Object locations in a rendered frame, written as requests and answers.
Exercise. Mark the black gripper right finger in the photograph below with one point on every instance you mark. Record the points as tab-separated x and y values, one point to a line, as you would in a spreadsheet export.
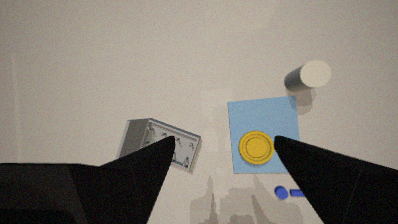
341	189

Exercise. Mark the light blue flat mat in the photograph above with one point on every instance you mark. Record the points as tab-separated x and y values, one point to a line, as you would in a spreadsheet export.
274	116

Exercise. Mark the grey dish rack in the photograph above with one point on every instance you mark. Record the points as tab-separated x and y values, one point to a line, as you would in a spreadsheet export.
139	133

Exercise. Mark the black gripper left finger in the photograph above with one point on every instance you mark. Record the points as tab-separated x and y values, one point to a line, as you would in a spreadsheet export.
123	191

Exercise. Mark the yellow plate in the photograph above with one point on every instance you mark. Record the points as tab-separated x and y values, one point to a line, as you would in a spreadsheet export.
256	147

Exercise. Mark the beige cylinder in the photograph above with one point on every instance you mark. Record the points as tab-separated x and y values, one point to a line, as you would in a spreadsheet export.
312	75

